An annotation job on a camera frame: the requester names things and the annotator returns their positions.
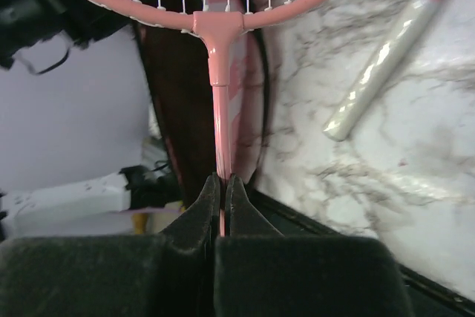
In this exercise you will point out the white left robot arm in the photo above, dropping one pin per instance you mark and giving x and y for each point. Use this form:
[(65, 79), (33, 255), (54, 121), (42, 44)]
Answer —
[(74, 109)]

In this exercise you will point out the pink racket bag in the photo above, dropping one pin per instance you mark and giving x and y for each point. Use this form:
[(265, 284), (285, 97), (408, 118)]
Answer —
[(177, 73)]

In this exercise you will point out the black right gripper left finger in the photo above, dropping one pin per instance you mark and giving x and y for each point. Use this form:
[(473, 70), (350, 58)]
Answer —
[(162, 274)]

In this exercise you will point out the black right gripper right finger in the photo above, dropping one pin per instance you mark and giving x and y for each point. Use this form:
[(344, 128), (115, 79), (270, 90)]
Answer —
[(258, 271)]

